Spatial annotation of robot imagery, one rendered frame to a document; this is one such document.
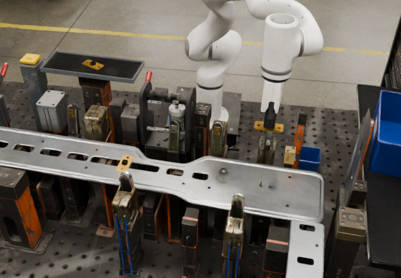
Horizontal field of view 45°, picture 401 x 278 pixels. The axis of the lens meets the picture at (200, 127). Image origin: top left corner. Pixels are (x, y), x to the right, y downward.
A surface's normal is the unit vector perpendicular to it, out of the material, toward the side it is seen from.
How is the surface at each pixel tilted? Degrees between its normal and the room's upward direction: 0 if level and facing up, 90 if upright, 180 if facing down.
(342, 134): 0
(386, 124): 0
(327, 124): 0
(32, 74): 90
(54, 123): 90
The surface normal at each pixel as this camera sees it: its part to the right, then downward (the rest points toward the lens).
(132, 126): -0.21, 0.61
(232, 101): 0.04, -0.77
